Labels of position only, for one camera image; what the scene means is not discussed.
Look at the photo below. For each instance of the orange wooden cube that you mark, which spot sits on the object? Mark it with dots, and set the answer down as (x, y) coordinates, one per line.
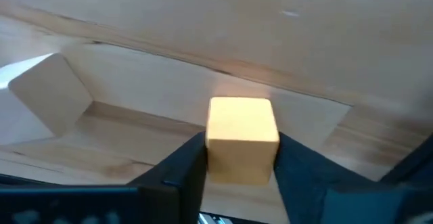
(242, 132)

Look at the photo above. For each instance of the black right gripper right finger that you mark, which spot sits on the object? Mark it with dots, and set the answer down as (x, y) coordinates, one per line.
(311, 190)

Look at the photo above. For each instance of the natural wooden cube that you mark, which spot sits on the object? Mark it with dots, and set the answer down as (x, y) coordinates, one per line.
(50, 95)

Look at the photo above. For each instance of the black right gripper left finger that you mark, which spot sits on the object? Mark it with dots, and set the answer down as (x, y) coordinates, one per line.
(176, 176)

